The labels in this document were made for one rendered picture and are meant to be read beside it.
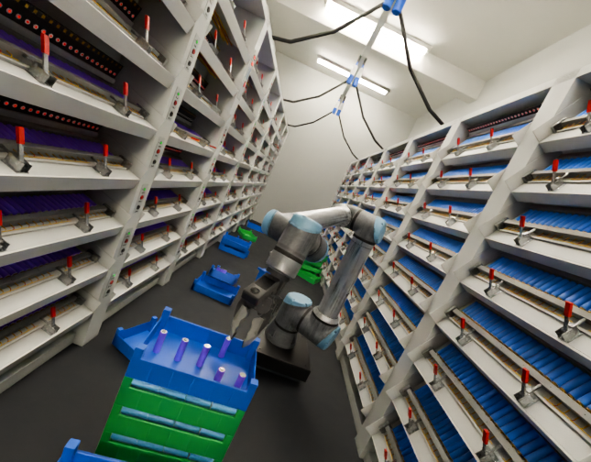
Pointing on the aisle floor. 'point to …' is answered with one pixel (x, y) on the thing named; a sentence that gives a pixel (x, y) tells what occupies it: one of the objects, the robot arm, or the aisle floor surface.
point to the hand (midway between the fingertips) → (238, 338)
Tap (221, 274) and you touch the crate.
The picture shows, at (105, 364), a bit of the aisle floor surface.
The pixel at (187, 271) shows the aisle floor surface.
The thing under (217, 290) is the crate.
